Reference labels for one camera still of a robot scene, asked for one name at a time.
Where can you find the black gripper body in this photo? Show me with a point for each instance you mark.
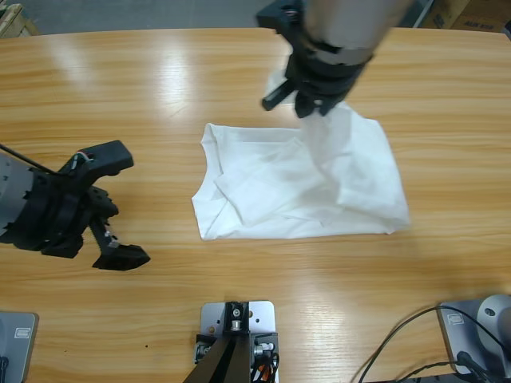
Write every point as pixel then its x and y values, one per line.
pixel 52 215
pixel 319 68

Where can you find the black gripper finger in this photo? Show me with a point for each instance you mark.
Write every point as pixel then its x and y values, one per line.
pixel 305 105
pixel 328 107
pixel 120 255
pixel 101 203

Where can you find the white t-shirt with black logo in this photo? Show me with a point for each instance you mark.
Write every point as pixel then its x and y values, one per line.
pixel 299 179

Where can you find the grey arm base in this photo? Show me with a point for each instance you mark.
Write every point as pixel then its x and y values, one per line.
pixel 491 319
pixel 20 355

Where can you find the tan cardboard box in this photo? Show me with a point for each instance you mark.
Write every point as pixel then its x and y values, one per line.
pixel 447 16

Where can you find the wooden pallet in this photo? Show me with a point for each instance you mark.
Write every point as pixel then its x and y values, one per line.
pixel 16 20

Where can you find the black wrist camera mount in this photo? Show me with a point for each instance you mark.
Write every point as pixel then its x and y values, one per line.
pixel 108 155
pixel 279 12

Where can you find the white metal frame leg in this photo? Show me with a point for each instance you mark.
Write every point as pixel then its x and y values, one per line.
pixel 425 12

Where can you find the dark camera post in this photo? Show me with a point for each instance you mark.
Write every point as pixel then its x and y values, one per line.
pixel 223 363

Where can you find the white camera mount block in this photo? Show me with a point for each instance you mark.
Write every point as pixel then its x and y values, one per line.
pixel 263 315

